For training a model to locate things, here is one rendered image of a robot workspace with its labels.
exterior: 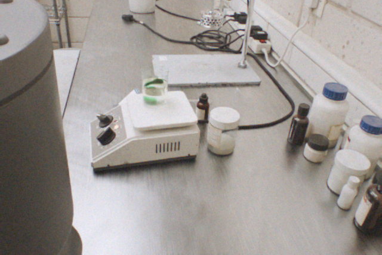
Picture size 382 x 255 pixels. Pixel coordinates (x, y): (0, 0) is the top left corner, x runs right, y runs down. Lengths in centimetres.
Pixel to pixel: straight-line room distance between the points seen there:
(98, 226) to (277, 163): 35
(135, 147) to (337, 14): 62
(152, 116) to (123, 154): 9
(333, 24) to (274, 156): 42
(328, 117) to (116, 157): 42
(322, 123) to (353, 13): 31
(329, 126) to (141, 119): 38
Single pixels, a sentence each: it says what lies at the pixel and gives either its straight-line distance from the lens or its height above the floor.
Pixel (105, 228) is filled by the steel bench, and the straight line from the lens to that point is 56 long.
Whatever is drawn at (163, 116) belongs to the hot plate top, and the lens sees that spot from 63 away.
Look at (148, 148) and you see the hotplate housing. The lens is 63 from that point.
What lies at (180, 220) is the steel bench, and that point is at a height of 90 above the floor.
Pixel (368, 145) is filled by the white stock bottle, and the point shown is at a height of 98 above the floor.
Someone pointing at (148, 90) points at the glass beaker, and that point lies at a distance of 63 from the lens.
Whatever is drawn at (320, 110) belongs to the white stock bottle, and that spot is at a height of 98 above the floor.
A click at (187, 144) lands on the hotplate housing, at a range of 64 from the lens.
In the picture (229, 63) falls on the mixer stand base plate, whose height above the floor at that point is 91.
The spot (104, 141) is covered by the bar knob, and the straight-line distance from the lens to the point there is 64.
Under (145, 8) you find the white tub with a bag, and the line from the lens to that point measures 155.
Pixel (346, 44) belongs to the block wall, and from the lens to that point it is 93.
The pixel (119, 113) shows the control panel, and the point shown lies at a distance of 69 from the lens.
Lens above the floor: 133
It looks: 31 degrees down
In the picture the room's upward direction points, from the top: 5 degrees clockwise
